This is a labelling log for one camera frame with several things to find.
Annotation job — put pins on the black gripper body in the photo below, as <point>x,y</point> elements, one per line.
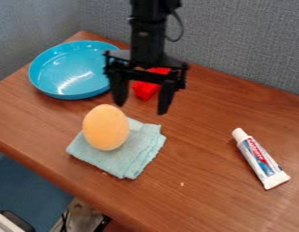
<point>147,55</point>

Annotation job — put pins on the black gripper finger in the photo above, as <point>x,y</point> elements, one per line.
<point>119,88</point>
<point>165,96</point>

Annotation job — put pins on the light blue cloth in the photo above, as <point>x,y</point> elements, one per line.
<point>127,161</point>

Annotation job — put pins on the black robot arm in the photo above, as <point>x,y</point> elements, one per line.
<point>153,11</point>

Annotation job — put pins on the blue plate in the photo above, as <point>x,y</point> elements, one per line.
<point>68,71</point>

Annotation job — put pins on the red plastic block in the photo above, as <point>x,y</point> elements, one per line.
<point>145,89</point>

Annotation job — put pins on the white toothpaste tube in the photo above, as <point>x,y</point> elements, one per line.
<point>266,167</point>

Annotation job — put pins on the grey table leg base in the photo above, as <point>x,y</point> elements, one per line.
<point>80,218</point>

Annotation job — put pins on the white black object corner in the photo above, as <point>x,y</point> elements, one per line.
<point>12,223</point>

